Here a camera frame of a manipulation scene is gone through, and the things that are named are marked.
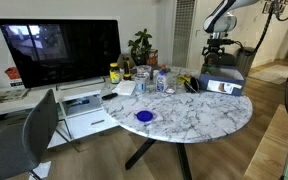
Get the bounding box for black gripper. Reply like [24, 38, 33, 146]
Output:
[201, 46, 226, 67]

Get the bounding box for green bottle with red cap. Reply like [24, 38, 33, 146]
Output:
[201, 54, 217, 75]

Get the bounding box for grey-blue cardboard box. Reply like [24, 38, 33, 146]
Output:
[198, 64, 247, 97]

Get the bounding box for clear bottle blue cap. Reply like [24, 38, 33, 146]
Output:
[155, 69, 168, 93]

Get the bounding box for dark bottle yellow cap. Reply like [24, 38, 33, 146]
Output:
[122, 56, 133, 82]

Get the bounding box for yellow vitamin bottle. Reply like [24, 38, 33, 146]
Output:
[108, 62, 122, 85]

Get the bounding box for blue box in shelf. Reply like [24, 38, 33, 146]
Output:
[65, 96, 92, 110]

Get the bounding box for black round pouch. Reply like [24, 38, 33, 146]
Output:
[183, 76, 201, 94]

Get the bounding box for yellow thank-you packet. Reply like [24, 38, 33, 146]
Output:
[178, 74, 194, 85]

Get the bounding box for orange printed carton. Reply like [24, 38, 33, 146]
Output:
[146, 48, 159, 67]

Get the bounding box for beige floor rug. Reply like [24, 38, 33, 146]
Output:
[248, 63, 288, 85]

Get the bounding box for clear plastic cup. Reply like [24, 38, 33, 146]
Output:
[136, 64, 153, 81]

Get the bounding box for green potted plant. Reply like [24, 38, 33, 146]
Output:
[127, 28, 154, 66]

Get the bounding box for clear jar blue label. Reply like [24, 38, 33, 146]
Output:
[134, 72, 149, 94]

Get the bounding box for brown paper bag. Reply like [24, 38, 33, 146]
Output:
[116, 52, 137, 71]

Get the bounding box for blue round lid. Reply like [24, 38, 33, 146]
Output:
[135, 109, 155, 124]

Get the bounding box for white paper napkin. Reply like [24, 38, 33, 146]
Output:
[111, 79, 137, 97]

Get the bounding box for black table base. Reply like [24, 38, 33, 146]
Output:
[124, 137, 194, 180]

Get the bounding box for wooden robot platform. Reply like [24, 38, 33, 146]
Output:
[243, 104, 288, 180]

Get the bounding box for black remote control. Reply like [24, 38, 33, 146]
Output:
[101, 92, 119, 102]

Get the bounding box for white TV stand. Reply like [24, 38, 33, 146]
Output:
[0, 77, 132, 150]

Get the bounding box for large black monitor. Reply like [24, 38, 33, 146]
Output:
[0, 18, 123, 90]

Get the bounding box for red white carton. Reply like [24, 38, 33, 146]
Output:
[4, 66, 25, 89]

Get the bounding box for flat magazine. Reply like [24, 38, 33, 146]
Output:
[0, 86, 30, 106]

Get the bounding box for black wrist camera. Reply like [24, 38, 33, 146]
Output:
[206, 37, 235, 47]

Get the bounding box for white wall vent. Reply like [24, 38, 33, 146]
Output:
[171, 0, 197, 68]

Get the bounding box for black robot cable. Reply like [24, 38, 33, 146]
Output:
[230, 0, 288, 51]

